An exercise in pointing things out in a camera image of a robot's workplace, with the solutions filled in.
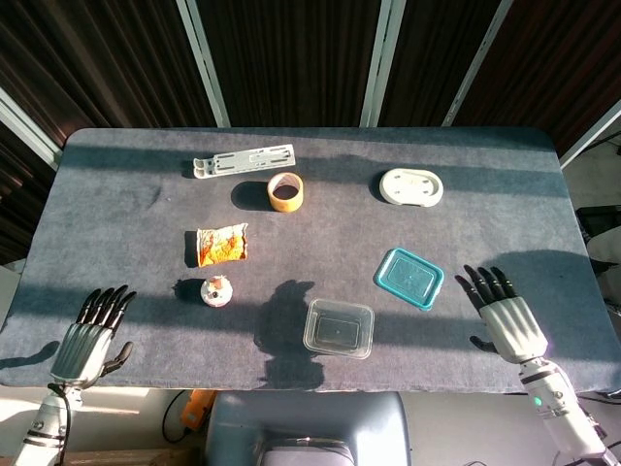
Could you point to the brown packing tape roll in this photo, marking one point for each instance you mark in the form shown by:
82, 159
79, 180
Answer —
286, 192

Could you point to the small white cupcake toy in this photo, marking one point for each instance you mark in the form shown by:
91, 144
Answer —
216, 292

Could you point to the left black-and-silver robot hand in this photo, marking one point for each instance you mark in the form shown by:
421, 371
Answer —
80, 352

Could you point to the grey-blue table cloth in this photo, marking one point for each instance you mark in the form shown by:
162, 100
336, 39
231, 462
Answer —
339, 233

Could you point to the grey robot torso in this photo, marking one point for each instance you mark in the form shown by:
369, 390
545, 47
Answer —
310, 422

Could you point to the orange device under table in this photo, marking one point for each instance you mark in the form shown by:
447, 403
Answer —
196, 408

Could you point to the white partition frame post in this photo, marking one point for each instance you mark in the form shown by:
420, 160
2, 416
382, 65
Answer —
473, 68
381, 68
592, 133
206, 68
24, 128

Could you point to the white rounded object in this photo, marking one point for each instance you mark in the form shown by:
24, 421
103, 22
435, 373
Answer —
607, 245

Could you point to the white oval soap dish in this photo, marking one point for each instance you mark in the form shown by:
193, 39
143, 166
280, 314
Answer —
411, 187

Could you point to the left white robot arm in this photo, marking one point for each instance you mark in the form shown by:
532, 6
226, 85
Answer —
46, 427

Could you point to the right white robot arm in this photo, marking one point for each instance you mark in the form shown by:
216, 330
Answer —
565, 412

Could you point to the right black-and-silver robot hand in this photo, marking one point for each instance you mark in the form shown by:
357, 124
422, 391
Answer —
514, 330

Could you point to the orange crumpled snack packet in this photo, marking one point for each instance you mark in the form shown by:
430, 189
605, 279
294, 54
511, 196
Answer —
222, 245

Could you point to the black boxy object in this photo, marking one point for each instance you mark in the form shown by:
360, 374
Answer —
601, 218

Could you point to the white folding stand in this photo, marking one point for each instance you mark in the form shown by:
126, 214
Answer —
242, 161

